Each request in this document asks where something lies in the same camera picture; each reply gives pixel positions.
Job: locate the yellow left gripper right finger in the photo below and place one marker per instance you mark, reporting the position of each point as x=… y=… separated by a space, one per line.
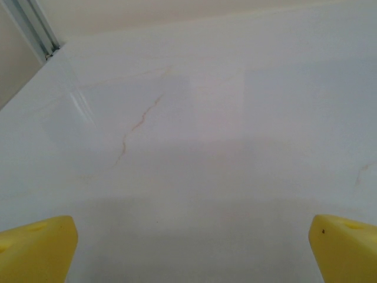
x=347 y=253

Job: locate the aluminium frame post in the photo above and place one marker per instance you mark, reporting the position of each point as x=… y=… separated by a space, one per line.
x=32 y=20

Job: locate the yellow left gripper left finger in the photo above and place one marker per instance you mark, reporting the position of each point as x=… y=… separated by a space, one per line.
x=35 y=250

